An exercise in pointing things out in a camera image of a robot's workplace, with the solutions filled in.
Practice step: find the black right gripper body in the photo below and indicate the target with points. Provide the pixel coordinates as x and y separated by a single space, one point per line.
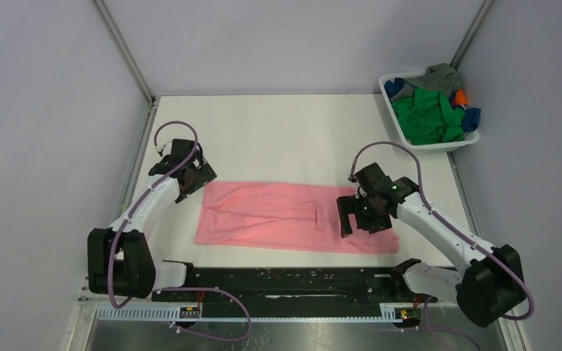
369 216

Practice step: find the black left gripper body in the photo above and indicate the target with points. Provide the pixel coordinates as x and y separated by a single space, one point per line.
201 175

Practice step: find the pink t-shirt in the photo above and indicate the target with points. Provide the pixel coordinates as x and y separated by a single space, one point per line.
296 217

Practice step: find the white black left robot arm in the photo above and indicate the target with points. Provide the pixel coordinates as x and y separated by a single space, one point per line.
119 258

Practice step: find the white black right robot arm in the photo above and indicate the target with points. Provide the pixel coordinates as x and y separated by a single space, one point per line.
486 281

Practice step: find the green t-shirt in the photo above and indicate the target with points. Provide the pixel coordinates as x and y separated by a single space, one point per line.
428 118

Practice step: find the white laundry basket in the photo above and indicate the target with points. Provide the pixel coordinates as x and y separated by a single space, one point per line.
391 86

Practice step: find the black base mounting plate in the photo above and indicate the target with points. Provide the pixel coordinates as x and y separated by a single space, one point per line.
323 289

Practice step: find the blue garment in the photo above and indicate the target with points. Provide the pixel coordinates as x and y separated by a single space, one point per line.
470 120

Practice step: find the orange garment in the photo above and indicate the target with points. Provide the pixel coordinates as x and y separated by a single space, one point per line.
459 98

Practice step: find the grey t-shirt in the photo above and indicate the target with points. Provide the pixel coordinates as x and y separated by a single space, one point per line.
439 77

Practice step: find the aluminium frame rails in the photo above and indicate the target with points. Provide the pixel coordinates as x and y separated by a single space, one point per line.
101 117

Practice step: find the white slotted cable duct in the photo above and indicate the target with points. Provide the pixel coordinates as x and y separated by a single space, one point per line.
213 312

